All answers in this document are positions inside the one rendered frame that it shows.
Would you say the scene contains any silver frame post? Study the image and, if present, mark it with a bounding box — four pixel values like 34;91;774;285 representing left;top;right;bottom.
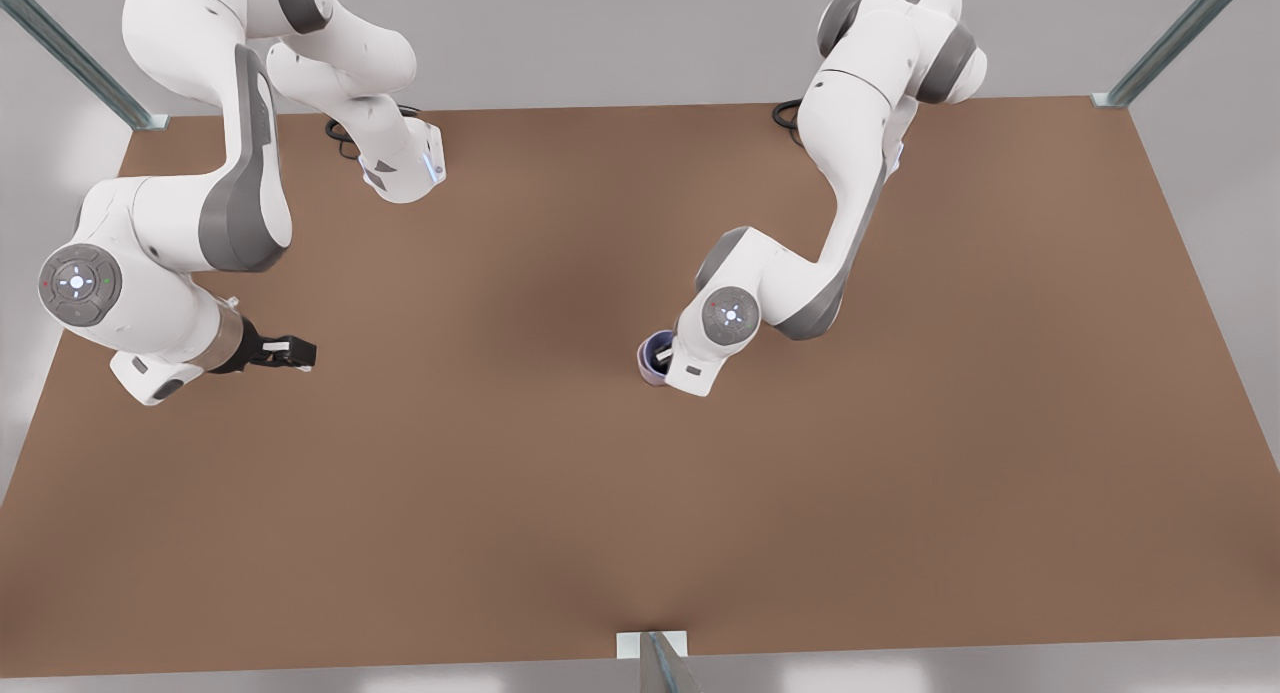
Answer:
0;0;170;132
1091;0;1260;110
616;630;702;693

